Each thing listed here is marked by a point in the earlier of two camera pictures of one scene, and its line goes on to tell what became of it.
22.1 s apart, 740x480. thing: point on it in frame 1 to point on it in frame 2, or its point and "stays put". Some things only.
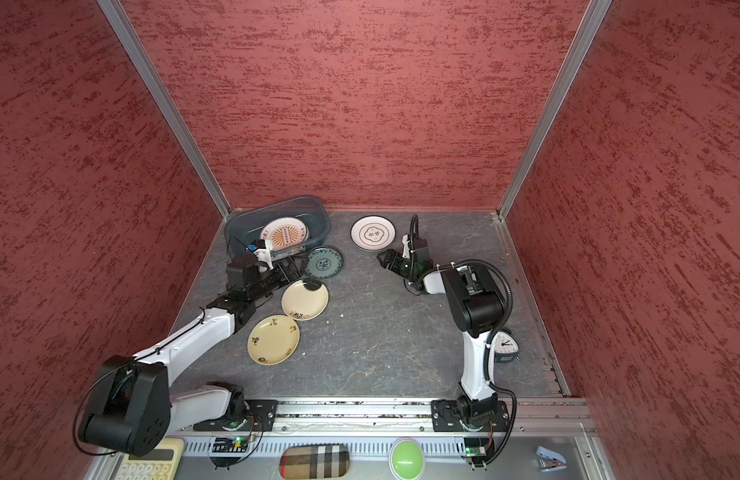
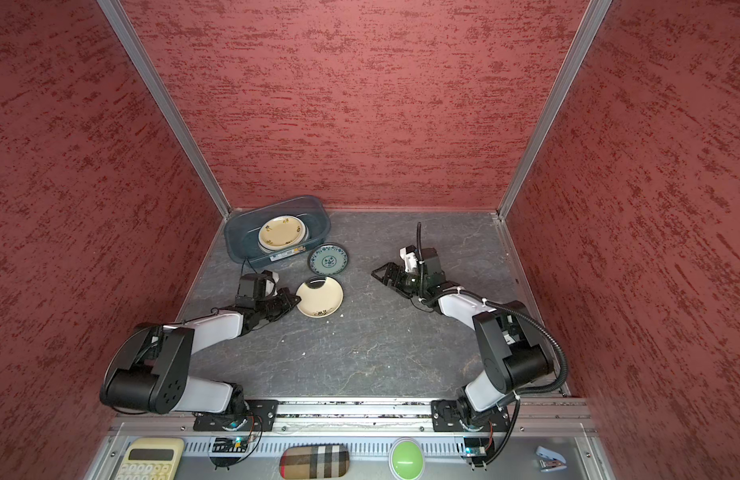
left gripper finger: x=291 y=264 to x=287 y=298
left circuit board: x=229 y=445 stays put
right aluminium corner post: x=584 y=38 stays put
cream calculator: x=162 y=462 stays put
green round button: x=406 y=458 stays put
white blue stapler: x=551 y=461 stays put
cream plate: x=273 y=339 to x=282 y=232
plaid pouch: x=314 y=461 stays put
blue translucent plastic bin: x=290 y=226 stays put
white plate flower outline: x=373 y=232 to x=278 y=237
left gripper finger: x=288 y=277 to x=275 y=316
